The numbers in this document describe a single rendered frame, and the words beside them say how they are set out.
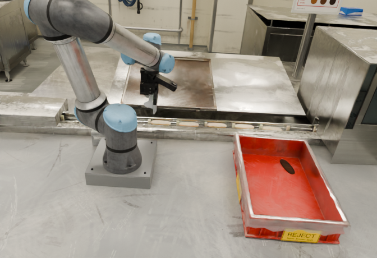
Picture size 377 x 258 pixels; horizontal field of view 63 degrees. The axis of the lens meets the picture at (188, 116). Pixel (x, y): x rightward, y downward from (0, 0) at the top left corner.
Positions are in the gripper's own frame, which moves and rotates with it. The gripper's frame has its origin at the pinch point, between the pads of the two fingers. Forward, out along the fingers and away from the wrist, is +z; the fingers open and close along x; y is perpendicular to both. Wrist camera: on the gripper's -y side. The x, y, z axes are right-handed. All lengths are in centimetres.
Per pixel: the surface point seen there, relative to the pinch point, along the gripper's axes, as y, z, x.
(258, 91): -57, 2, -28
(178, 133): -11.3, 8.0, 9.1
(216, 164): -27.7, 11.8, 26.2
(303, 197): -60, 11, 44
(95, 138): 25.7, 7.5, 16.4
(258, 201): -42, 11, 47
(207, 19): -61, 47, -370
